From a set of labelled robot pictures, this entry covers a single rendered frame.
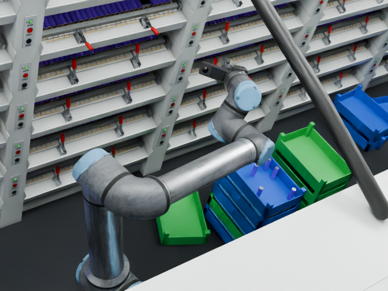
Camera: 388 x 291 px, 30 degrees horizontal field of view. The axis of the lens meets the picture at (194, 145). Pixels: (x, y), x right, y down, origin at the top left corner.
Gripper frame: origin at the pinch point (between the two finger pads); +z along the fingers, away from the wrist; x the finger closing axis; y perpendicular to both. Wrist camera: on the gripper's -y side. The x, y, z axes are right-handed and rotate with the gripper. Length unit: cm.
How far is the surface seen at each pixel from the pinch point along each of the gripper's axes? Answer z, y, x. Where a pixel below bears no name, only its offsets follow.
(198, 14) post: 11.8, -9.4, 14.4
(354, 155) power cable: -163, -27, 28
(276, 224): -169, -38, 19
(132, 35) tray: 1.0, -33.2, 3.0
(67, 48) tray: -11, -56, -4
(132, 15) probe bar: 2.9, -34.7, 9.6
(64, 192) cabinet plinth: 32, -39, -77
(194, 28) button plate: 14.2, -8.8, 8.5
